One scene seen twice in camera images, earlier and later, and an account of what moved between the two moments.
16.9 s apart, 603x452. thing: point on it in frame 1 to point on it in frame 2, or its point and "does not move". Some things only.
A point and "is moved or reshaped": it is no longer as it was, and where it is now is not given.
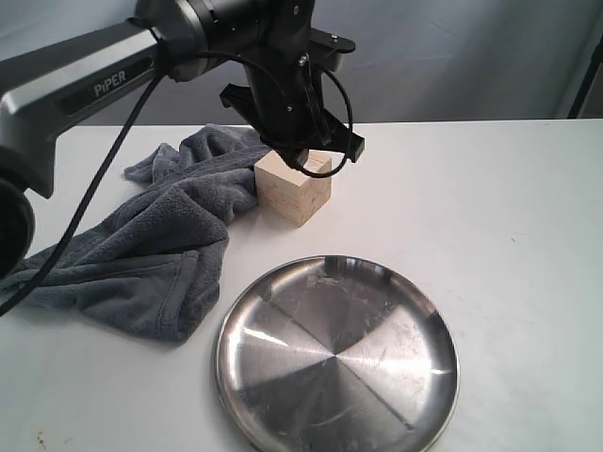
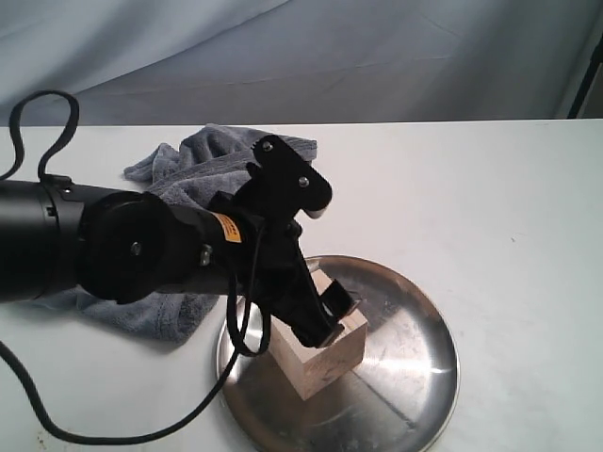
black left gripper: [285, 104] to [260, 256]
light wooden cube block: [285, 190] is moved or reshaped
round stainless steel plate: [337, 353] does not move
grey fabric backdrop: [415, 60] does not move
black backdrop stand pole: [596, 57] does not move
